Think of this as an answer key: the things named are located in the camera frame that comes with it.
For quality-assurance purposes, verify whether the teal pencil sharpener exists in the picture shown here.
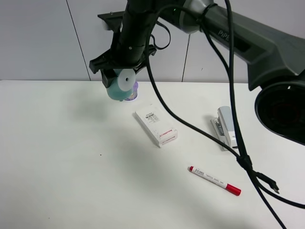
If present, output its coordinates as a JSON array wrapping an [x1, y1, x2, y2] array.
[[107, 69, 136, 101]]

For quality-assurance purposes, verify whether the red white marker pen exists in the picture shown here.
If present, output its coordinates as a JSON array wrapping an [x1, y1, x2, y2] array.
[[188, 166, 242, 196]]

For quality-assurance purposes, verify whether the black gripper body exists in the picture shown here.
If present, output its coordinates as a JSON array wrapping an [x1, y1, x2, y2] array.
[[89, 32, 146, 73]]

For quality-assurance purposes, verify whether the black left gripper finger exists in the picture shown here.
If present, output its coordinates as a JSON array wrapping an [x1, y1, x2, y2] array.
[[101, 69, 117, 88]]

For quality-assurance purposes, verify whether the purple round container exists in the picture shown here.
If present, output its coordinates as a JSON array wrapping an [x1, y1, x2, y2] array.
[[125, 81, 139, 101]]

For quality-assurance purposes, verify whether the black cable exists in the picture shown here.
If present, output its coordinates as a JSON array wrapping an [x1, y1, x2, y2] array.
[[144, 0, 305, 229]]

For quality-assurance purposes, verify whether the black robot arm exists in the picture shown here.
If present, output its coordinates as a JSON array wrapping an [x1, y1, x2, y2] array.
[[89, 0, 305, 144]]

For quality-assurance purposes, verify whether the grey white stapler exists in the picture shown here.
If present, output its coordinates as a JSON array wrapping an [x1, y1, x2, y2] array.
[[211, 106, 238, 150]]

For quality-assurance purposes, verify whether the white cardboard box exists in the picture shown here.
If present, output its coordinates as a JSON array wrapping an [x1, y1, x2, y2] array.
[[135, 104, 178, 148]]

